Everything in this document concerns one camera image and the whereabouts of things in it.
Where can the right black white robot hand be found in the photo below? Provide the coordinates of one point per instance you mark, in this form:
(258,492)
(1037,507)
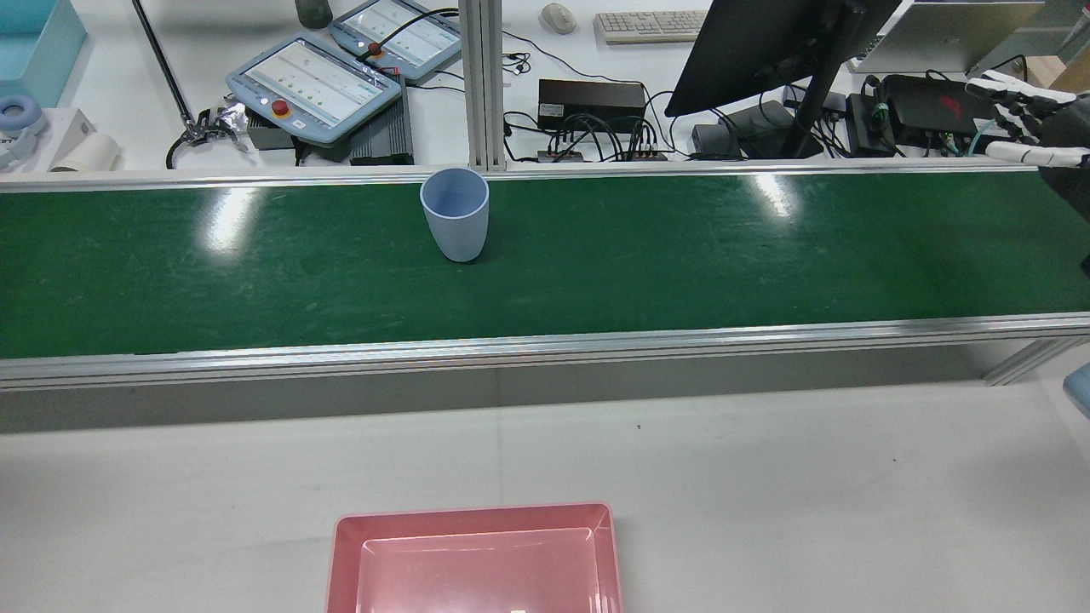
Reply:
(1064,136)

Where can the light blue plastic cup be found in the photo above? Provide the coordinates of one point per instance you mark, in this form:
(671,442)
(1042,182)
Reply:
(460,226)

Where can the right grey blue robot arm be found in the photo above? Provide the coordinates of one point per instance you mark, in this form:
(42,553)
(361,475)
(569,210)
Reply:
(1080,392)

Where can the brown cardboard box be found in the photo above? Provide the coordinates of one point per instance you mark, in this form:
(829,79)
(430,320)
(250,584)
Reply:
(1056,72)

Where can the pink plastic box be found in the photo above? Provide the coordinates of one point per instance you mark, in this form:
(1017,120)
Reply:
(477,562)

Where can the black mini computer red logo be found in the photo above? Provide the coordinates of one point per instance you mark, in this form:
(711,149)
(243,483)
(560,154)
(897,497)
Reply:
(932,106)

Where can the silver laptop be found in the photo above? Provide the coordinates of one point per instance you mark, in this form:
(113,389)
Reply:
(945,34)

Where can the small black adapter block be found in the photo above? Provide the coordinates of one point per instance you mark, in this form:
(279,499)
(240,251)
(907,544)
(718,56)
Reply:
(867,123)

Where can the black computer monitor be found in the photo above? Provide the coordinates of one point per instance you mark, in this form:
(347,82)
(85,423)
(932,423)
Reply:
(749,51)

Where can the white computer keyboard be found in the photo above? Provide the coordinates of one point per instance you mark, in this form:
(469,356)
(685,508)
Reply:
(651,25)

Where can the black usb hub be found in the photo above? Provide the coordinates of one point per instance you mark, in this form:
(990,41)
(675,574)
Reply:
(596,156)

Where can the green conveyor belt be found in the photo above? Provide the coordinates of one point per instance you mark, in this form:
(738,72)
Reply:
(596,255)

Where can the white computer mouse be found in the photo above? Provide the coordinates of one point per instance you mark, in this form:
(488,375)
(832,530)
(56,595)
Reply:
(559,17)

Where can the small blue teach pendant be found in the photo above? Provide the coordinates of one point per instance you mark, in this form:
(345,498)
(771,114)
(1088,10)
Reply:
(400,34)

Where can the large blue teach pendant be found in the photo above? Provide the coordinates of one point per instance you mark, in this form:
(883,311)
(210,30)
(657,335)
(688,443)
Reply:
(315,85)

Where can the dark drink bottle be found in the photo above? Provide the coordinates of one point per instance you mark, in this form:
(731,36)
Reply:
(313,13)

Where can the crumpled silver foil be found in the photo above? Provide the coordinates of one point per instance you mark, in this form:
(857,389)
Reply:
(223,119)

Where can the black metal rod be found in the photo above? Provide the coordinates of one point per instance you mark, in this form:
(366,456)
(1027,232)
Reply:
(162,60)

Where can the white cardboard packet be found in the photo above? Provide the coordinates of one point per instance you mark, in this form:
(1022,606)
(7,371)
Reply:
(72,128)

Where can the light blue storage bin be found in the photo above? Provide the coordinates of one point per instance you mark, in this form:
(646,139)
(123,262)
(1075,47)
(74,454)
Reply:
(34,42)

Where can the blue white tape roll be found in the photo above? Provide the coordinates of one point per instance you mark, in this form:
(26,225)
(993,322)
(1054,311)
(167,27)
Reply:
(17,119)

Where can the black network switch box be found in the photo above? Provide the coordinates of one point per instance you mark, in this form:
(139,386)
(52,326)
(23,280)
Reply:
(592,102)

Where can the aluminium vertical post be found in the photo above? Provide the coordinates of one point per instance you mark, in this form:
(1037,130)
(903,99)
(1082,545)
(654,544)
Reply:
(483,85)

